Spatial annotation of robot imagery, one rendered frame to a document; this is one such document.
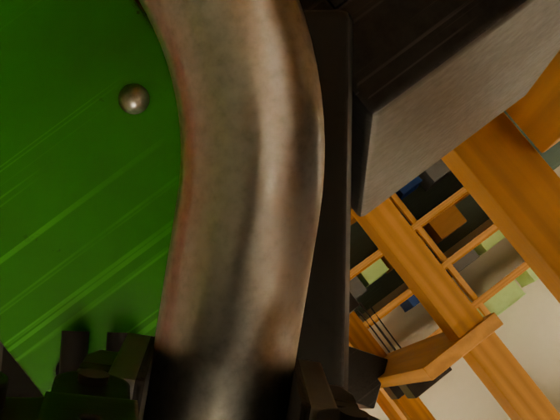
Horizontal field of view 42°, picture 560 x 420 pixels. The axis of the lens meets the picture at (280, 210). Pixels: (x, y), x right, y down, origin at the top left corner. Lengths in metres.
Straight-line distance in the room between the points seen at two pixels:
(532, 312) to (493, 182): 8.97
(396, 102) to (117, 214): 0.14
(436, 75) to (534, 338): 9.65
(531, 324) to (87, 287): 9.75
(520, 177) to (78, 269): 0.84
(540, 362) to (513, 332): 0.48
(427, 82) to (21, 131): 0.18
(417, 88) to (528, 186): 0.73
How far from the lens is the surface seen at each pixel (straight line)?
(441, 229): 9.30
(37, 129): 0.28
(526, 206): 1.05
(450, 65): 0.35
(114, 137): 0.28
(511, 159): 1.06
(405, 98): 0.34
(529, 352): 9.93
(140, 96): 0.27
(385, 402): 4.49
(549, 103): 0.95
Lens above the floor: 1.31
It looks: 11 degrees down
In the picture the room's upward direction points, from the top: 143 degrees clockwise
